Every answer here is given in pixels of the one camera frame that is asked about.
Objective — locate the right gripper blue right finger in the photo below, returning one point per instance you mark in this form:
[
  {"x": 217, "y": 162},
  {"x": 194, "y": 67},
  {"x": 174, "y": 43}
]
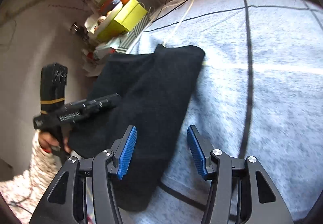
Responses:
[{"x": 200, "y": 148}]

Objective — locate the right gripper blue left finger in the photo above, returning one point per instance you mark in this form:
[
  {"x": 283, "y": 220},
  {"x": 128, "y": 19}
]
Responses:
[{"x": 123, "y": 151}]

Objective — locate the black fleece pants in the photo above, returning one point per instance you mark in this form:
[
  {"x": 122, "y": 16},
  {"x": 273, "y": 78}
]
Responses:
[{"x": 155, "y": 91}]

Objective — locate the patterned left sleeve forearm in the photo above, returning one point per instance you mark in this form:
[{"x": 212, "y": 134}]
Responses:
[{"x": 23, "y": 193}]

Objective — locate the person's left hand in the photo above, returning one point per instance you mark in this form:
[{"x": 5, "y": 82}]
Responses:
[{"x": 47, "y": 141}]

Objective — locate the blue plaid bed sheet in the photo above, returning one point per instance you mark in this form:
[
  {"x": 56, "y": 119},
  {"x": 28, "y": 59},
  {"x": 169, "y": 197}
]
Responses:
[{"x": 259, "y": 94}]

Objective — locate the grey striped box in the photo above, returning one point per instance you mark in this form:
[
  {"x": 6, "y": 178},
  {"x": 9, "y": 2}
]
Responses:
[{"x": 125, "y": 41}]

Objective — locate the white fruit tray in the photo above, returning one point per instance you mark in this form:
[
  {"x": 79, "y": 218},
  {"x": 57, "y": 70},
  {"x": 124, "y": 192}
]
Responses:
[{"x": 95, "y": 24}]

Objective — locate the yellow-green shoe box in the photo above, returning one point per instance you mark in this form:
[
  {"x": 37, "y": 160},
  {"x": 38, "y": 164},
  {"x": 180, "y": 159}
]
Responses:
[{"x": 123, "y": 22}]

